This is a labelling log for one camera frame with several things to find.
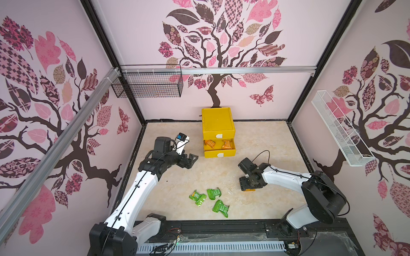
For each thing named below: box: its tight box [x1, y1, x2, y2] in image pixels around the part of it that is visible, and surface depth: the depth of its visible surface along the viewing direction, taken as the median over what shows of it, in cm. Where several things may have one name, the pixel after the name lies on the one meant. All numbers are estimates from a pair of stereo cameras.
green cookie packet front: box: [212, 199, 230, 219], surface depth 81 cm
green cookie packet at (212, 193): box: [206, 187, 222, 200], surface depth 86 cm
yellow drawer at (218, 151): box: [203, 138, 237, 159], surface depth 96 cm
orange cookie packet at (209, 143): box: [203, 139, 216, 149], surface depth 97 cm
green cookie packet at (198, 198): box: [188, 189, 207, 207], surface depth 85 cm
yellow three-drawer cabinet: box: [201, 107, 236, 159], surface depth 94 cm
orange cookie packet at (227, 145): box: [221, 139, 233, 150], surface depth 97 cm
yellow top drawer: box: [202, 129, 236, 141], surface depth 89 cm
